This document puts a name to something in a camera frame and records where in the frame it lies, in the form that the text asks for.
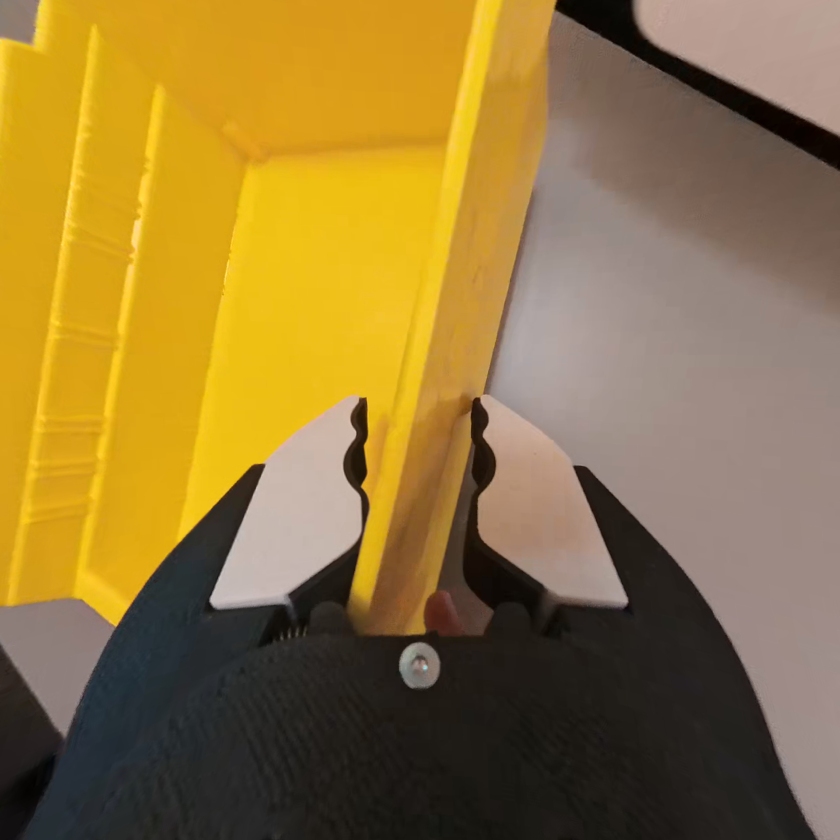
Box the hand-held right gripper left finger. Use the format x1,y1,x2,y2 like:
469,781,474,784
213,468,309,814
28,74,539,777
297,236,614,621
209,394,368,610

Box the yellow plastic box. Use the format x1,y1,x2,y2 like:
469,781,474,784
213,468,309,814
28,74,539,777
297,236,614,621
0,0,559,637

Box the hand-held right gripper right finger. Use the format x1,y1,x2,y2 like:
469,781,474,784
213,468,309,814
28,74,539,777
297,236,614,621
465,394,630,622

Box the person's right hand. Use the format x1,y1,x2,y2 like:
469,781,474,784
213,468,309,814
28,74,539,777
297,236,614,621
424,589,465,636

